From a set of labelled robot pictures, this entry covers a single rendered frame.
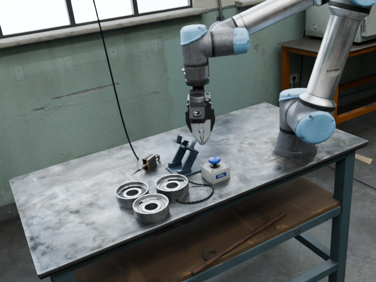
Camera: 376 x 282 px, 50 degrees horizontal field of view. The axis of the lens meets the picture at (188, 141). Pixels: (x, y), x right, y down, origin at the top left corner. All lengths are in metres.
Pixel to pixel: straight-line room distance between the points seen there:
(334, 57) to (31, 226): 1.02
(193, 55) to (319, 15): 2.34
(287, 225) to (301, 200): 0.18
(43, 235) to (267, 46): 2.63
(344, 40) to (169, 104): 1.98
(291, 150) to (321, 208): 0.31
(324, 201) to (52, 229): 1.03
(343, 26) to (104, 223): 0.88
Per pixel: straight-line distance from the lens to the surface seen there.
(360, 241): 2.42
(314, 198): 1.71
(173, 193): 1.23
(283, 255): 2.27
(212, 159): 1.31
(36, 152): 2.84
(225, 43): 1.17
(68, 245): 1.17
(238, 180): 1.33
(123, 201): 1.24
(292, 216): 1.60
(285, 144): 1.46
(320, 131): 1.29
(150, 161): 1.44
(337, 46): 1.26
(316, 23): 3.45
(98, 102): 2.83
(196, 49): 1.16
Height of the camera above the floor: 1.47
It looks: 24 degrees down
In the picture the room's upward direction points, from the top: 6 degrees counter-clockwise
